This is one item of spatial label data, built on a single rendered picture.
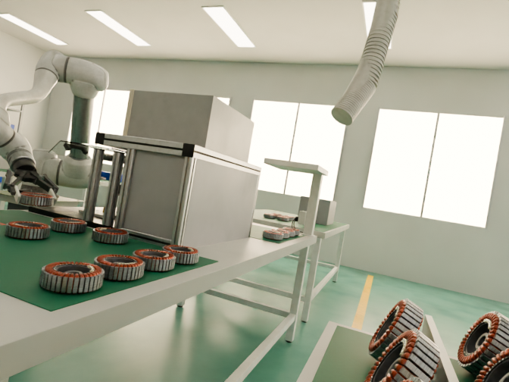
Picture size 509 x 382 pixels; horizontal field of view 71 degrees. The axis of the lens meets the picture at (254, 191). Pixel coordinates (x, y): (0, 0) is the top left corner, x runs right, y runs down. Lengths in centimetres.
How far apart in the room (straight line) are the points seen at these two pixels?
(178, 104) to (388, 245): 498
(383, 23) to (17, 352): 264
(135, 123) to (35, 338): 106
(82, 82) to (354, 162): 474
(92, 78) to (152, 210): 94
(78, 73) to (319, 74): 498
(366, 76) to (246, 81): 452
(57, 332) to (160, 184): 76
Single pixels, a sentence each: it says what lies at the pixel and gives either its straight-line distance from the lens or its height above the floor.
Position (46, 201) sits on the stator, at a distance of 147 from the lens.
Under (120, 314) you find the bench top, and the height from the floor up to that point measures 73.
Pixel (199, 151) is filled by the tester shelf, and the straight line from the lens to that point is 126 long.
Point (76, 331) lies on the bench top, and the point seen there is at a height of 73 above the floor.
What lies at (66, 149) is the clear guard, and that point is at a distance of 172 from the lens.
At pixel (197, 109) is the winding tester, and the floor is 126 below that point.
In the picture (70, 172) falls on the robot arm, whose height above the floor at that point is 92.
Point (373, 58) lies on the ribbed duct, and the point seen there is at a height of 199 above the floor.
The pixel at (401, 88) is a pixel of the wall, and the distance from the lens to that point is 629.
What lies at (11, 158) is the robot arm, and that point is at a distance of 167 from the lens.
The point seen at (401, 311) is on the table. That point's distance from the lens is 63.
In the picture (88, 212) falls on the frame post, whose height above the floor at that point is 80.
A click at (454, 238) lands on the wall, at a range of 606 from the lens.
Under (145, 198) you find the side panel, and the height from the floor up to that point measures 90.
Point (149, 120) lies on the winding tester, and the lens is 150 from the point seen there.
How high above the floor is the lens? 100
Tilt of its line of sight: level
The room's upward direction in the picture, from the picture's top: 10 degrees clockwise
